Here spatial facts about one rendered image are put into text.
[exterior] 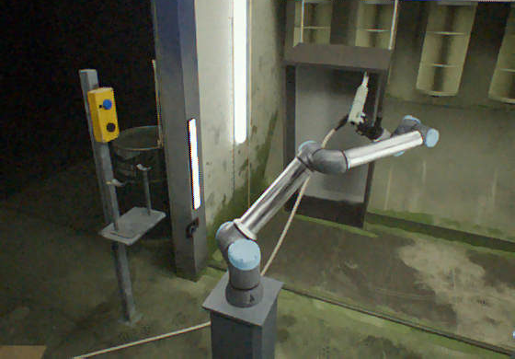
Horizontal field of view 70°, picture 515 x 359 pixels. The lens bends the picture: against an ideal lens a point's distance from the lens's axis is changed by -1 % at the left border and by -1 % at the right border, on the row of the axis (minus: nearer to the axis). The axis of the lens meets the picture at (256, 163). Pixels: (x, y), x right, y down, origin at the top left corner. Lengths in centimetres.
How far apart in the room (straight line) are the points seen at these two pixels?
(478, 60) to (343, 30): 119
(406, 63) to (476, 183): 124
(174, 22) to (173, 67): 25
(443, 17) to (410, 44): 50
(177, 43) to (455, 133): 259
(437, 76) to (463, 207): 115
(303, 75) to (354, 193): 105
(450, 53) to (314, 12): 114
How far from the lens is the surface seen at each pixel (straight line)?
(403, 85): 381
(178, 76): 229
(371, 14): 338
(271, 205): 186
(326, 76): 263
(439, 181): 370
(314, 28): 349
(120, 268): 250
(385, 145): 190
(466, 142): 380
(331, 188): 310
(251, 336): 191
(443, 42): 337
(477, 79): 383
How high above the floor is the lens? 198
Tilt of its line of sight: 24 degrees down
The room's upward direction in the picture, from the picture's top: 1 degrees clockwise
